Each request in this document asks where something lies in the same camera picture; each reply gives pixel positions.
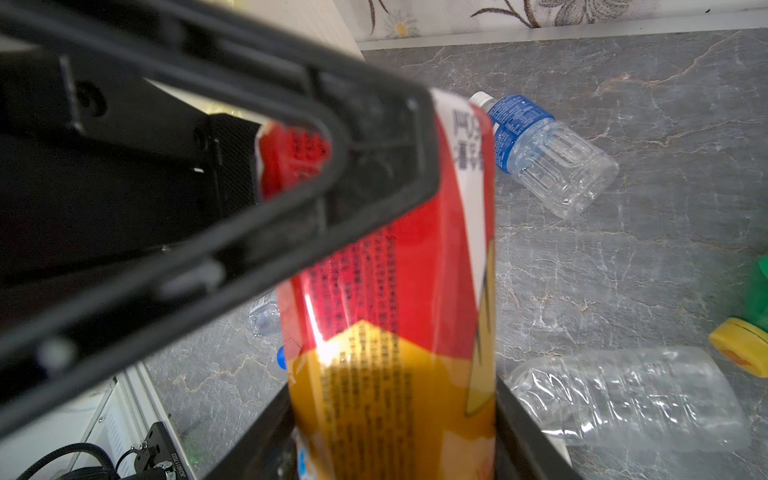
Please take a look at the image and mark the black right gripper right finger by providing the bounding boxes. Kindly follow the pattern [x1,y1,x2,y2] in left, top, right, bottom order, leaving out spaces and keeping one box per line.
[494,377,582,480]

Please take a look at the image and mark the clear bottle blue label white cap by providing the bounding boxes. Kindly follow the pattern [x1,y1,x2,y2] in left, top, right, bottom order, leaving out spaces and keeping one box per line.
[470,91,619,220]

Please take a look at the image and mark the small green bottle yellow cap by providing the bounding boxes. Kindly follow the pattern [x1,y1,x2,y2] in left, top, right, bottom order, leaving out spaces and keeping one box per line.
[709,256,767,378]

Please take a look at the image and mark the red label bottle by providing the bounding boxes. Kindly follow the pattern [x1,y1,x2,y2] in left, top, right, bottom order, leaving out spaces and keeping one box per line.
[276,89,496,479]

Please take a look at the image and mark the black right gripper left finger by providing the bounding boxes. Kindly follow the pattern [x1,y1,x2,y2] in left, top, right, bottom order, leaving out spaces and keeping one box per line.
[206,384,297,480]

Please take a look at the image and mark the clear ribbed bottle white cap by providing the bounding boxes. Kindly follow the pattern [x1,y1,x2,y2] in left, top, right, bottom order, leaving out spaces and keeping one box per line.
[507,346,751,452]

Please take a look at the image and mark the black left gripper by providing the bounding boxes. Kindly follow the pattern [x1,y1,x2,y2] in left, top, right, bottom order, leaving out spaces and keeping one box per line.
[1,1,440,435]

